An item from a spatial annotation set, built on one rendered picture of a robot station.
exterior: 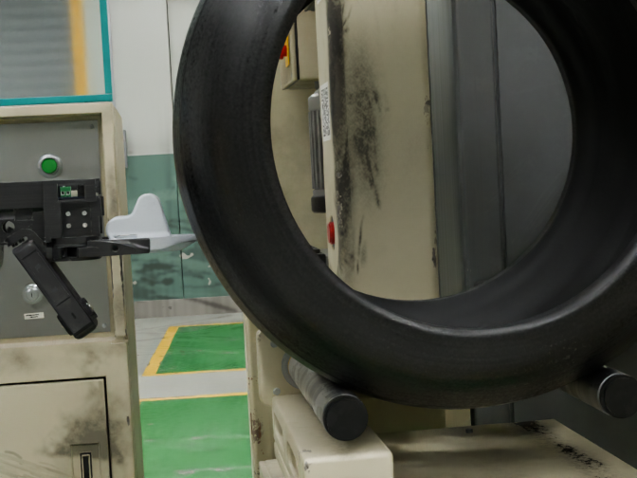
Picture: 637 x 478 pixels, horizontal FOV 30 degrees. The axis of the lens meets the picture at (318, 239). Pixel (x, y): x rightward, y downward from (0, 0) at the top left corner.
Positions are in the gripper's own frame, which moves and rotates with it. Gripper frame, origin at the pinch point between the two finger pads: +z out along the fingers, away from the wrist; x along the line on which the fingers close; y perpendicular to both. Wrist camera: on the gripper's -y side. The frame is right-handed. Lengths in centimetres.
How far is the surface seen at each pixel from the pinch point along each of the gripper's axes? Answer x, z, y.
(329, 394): -7.1, 13.4, -15.1
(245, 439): 394, 26, -110
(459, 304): 15.7, 32.5, -9.7
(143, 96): 909, -21, 75
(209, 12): -8.5, 3.3, 22.5
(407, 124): 26.9, 29.1, 12.4
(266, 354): 24.1, 9.7, -15.6
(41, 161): 67, -21, 10
